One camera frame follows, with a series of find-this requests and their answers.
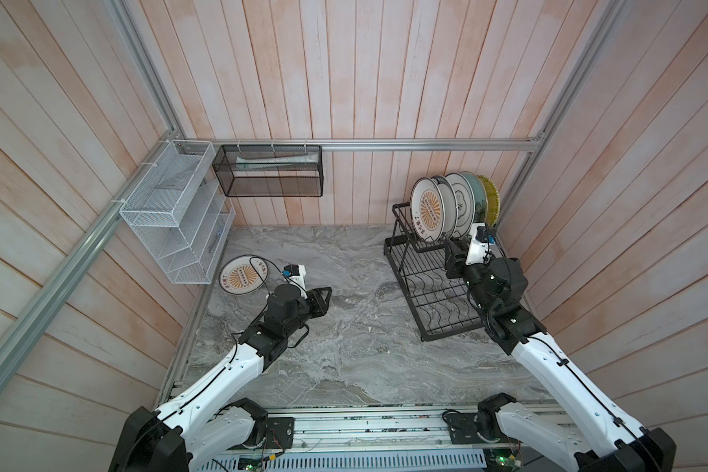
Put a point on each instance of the orange sunburst plate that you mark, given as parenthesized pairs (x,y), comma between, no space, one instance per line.
(243,275)
(427,210)

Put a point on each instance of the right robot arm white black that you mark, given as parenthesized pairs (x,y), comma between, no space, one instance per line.
(536,350)

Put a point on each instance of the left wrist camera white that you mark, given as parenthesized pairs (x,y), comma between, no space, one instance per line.
(295,275)

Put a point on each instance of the left aluminium frame bar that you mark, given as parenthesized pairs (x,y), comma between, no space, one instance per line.
(42,309)

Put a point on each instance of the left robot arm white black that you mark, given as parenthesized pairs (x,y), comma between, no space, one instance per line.
(195,427)

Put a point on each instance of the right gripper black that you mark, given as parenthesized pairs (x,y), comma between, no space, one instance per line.
(455,262)

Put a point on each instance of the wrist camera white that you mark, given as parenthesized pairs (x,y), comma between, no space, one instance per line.
(481,244)
(295,275)

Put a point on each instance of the black mesh wall basket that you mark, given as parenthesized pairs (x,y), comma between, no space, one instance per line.
(270,171)

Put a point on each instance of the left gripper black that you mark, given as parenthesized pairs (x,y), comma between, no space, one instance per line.
(315,297)

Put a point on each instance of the black two-tier dish rack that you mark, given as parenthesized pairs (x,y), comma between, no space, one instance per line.
(430,289)

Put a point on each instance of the white wire mesh shelf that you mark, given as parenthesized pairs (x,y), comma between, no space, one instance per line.
(180,216)

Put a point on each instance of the aluminium mounting rail base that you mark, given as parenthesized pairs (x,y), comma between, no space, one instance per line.
(366,433)

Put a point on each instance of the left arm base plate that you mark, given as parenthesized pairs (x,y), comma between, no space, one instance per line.
(272,432)

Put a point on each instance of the right aluminium frame post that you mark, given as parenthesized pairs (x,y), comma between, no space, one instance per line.
(602,34)

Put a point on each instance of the horizontal aluminium frame bar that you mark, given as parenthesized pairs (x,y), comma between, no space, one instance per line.
(433,144)

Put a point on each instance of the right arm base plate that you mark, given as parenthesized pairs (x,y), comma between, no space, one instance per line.
(461,427)

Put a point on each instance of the white plate green lettered rim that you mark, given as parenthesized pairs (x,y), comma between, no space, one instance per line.
(450,206)

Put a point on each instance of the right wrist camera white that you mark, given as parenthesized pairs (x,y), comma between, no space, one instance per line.
(481,244)

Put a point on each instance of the mint green flower plate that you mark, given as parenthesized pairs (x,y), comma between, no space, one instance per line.
(479,196)

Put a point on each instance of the yellow woven round plate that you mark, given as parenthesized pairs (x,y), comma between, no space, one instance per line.
(493,200)

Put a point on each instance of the white plate dark rim characters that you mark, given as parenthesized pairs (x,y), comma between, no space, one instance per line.
(465,203)

